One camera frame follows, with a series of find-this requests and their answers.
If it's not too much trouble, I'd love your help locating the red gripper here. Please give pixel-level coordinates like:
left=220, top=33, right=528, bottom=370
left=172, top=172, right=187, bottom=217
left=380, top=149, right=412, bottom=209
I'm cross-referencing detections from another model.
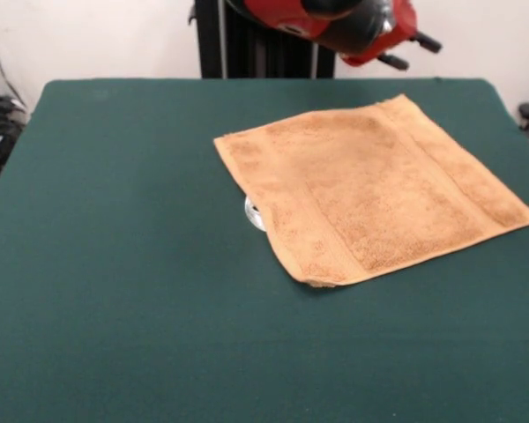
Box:
left=338, top=0, right=443, bottom=71

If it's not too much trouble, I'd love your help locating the tan terry towel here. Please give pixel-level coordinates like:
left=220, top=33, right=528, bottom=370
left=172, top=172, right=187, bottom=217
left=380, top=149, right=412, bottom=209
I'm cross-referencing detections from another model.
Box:
left=212, top=93, right=529, bottom=290

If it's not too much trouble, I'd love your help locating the dark green table cloth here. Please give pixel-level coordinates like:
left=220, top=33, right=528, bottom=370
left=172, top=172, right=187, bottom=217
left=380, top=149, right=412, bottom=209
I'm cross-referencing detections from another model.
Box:
left=0, top=77, right=529, bottom=423

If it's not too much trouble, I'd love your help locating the black stand frame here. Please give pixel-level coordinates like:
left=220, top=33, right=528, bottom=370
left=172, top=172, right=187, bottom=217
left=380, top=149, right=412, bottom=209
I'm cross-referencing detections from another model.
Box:
left=187, top=0, right=339, bottom=80

